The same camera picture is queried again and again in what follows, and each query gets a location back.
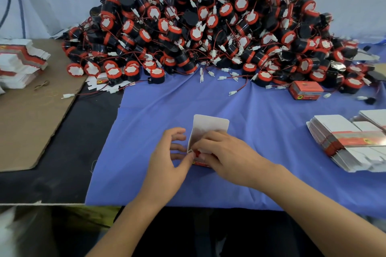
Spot brown cardboard sheet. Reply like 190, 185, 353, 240
0, 38, 85, 173

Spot pile of black red buzzers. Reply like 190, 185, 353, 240
60, 0, 386, 95

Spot person's left hand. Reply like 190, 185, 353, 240
138, 127, 195, 206

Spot stack of paper boxes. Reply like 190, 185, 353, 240
306, 109, 386, 173
0, 38, 52, 95

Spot blue cloth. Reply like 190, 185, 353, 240
84, 43, 386, 218

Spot person's right forearm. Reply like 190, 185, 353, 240
265, 166, 386, 257

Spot person's left forearm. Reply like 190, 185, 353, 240
87, 190, 166, 257

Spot orange white paper box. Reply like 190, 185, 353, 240
289, 80, 325, 101
187, 114, 230, 168

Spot person's right hand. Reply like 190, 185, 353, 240
192, 130, 284, 191

